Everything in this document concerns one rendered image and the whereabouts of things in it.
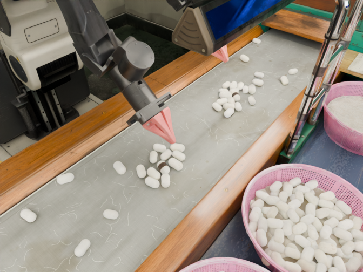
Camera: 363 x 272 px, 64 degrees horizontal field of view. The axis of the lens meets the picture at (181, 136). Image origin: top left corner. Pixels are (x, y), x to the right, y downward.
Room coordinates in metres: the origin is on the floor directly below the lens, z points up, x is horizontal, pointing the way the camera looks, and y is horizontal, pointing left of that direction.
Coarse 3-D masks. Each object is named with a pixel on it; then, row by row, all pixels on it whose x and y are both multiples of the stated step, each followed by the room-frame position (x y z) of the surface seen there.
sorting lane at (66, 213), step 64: (256, 64) 0.92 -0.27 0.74; (128, 128) 0.58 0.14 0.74; (192, 128) 0.58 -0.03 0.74; (256, 128) 0.58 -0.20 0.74; (64, 192) 0.37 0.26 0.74; (128, 192) 0.37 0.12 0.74; (192, 192) 0.37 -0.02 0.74; (0, 256) 0.23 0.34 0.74; (64, 256) 0.23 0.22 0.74; (128, 256) 0.23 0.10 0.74
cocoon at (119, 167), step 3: (117, 162) 0.44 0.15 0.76; (120, 162) 0.44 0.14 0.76; (114, 165) 0.44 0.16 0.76; (117, 165) 0.43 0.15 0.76; (120, 165) 0.43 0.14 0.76; (123, 165) 0.44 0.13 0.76; (117, 168) 0.43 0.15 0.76; (120, 168) 0.42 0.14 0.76; (123, 168) 0.43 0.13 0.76; (117, 171) 0.42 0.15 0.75; (120, 171) 0.42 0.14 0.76; (123, 171) 0.42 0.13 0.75
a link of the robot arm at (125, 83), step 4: (116, 64) 0.53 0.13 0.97; (112, 68) 0.54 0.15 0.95; (116, 68) 0.53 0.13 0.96; (112, 72) 0.53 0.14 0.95; (116, 72) 0.53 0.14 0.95; (112, 76) 0.53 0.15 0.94; (116, 76) 0.52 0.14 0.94; (120, 76) 0.52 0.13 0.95; (116, 80) 0.52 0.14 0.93; (120, 80) 0.52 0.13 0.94; (124, 80) 0.51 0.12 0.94; (128, 80) 0.51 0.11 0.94; (136, 80) 0.52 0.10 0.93; (116, 84) 0.52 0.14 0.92; (120, 84) 0.51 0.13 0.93; (124, 84) 0.51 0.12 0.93; (128, 84) 0.51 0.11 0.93; (136, 84) 0.52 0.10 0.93; (120, 88) 0.51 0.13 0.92; (124, 88) 0.51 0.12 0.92
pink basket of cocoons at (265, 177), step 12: (276, 168) 0.42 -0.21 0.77; (288, 168) 0.42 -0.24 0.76; (300, 168) 0.42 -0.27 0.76; (312, 168) 0.42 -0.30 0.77; (252, 180) 0.38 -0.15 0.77; (264, 180) 0.40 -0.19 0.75; (276, 180) 0.41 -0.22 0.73; (288, 180) 0.42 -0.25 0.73; (324, 180) 0.40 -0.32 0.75; (336, 180) 0.39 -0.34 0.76; (252, 192) 0.37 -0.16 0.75; (360, 192) 0.35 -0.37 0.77; (348, 204) 0.35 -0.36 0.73; (360, 216) 0.32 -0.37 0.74; (252, 240) 0.25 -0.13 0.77; (264, 252) 0.23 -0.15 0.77; (276, 264) 0.20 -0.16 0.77
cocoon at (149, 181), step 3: (147, 177) 0.40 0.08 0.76; (150, 177) 0.40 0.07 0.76; (147, 180) 0.39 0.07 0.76; (150, 180) 0.39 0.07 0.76; (153, 180) 0.39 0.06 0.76; (156, 180) 0.39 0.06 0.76; (147, 183) 0.39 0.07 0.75; (150, 183) 0.39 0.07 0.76; (153, 183) 0.38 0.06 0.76; (156, 183) 0.38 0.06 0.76; (150, 186) 0.38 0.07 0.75; (153, 186) 0.38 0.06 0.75; (156, 186) 0.38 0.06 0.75
